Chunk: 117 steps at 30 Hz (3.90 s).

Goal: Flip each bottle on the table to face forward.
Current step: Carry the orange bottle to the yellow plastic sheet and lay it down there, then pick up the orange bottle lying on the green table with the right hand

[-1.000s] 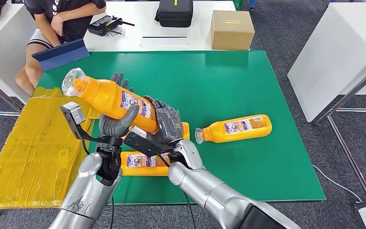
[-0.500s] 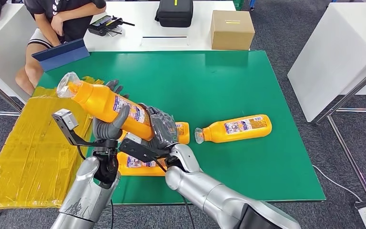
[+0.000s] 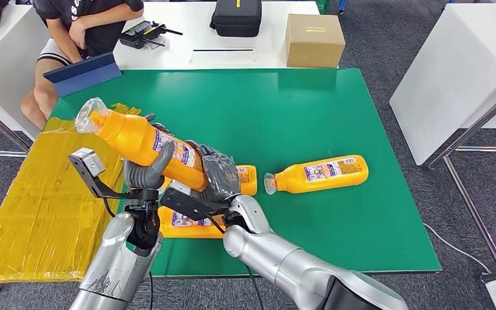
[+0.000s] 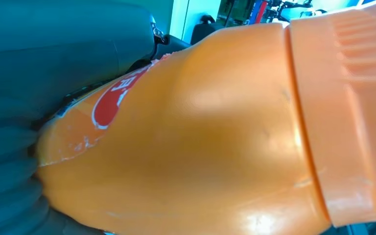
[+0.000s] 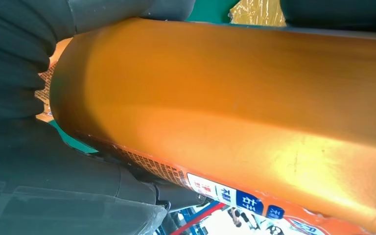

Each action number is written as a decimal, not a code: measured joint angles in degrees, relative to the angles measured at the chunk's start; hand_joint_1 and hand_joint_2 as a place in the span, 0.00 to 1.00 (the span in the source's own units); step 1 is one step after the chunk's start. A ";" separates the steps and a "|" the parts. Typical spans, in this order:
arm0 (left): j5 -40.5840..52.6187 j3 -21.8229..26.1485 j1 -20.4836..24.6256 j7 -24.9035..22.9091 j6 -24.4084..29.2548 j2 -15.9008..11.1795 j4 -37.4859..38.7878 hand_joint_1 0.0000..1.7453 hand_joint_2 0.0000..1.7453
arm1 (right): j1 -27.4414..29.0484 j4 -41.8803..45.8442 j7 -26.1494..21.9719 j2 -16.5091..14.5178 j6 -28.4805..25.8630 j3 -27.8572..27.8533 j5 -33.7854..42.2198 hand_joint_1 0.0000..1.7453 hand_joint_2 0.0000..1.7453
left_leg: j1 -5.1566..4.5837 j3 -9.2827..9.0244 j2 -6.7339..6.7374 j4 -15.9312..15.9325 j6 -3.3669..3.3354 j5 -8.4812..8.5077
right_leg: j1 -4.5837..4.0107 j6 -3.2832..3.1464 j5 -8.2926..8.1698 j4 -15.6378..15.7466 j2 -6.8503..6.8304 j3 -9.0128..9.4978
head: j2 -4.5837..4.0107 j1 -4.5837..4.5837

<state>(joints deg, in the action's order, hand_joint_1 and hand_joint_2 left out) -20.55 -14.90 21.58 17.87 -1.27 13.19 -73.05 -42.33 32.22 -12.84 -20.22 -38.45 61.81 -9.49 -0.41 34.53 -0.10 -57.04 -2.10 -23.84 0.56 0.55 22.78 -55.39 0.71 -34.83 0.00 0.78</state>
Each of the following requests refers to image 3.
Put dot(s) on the blue tablet case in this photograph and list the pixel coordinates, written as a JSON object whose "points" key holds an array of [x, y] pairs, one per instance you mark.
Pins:
{"points": [[83, 77]]}

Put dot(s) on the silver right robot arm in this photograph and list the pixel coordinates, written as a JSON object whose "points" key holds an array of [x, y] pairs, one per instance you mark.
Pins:
{"points": [[282, 261]]}

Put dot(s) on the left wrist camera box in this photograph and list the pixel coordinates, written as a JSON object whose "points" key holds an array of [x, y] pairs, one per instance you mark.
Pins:
{"points": [[86, 162]]}

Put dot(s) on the yellow taped cardboard sheet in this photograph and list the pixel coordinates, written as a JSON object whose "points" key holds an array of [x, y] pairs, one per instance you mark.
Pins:
{"points": [[25, 214]]}

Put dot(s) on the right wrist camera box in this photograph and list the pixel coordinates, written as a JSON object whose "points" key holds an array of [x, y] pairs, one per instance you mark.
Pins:
{"points": [[179, 203]]}

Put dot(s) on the green plastic crate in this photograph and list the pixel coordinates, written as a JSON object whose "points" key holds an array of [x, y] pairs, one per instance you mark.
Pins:
{"points": [[323, 4]]}

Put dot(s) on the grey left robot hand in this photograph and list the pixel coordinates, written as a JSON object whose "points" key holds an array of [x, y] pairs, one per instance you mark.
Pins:
{"points": [[145, 177]]}

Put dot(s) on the orange plastic bottle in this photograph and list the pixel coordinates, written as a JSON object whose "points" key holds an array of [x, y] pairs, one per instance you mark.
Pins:
{"points": [[248, 182], [316, 177], [132, 137], [166, 227]]}

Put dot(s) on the blue rack leg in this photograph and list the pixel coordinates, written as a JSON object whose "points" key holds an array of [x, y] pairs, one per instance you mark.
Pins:
{"points": [[342, 4]]}

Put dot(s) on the white desk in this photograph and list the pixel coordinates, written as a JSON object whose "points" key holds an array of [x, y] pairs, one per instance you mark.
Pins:
{"points": [[188, 23], [4, 53]]}

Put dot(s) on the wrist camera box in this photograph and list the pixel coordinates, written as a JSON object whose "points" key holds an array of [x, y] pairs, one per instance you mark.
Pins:
{"points": [[86, 162], [179, 203]]}

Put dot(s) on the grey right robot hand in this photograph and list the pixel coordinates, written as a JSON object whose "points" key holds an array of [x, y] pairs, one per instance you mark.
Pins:
{"points": [[220, 177]]}

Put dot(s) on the white table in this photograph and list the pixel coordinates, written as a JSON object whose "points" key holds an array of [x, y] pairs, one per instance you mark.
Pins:
{"points": [[453, 77]]}

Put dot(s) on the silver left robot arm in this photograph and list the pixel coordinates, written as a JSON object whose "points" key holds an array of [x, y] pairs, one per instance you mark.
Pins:
{"points": [[115, 265]]}

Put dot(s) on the black zip carry case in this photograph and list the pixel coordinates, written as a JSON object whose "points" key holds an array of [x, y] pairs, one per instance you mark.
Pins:
{"points": [[235, 19]]}

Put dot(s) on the person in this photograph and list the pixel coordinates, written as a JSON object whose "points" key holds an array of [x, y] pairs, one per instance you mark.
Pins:
{"points": [[98, 28]]}

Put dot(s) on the black remote controller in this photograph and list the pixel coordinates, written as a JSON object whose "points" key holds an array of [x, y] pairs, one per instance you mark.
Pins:
{"points": [[136, 37]]}

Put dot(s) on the brown cardboard box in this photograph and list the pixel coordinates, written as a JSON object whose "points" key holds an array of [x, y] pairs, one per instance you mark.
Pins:
{"points": [[314, 45]]}

